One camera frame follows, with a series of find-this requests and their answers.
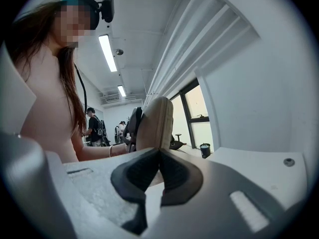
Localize black head camera cable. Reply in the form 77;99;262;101
74;62;88;114

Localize black head-mounted camera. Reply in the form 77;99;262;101
97;0;115;23

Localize black trash bin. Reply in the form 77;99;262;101
199;142;212;159

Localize person's pink top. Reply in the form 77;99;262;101
14;45;80;164

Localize person's left forearm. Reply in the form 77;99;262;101
71;133;120;162

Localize black office chair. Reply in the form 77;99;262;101
169;132;187;151

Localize black framed window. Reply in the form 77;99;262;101
170;78;212;149

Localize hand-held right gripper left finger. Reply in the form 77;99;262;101
62;147;161;239

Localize ceiling air vent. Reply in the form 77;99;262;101
99;95;137;104

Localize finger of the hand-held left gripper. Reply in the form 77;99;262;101
122;107;144;152

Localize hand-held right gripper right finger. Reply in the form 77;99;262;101
147;147;286;239

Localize black head mount band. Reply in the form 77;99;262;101
76;0;103;31

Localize white ceiling pipes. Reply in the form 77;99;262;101
143;0;261;104

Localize person's left hand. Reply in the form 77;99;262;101
117;142;137;157

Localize beige oval case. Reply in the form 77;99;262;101
136;96;174;151

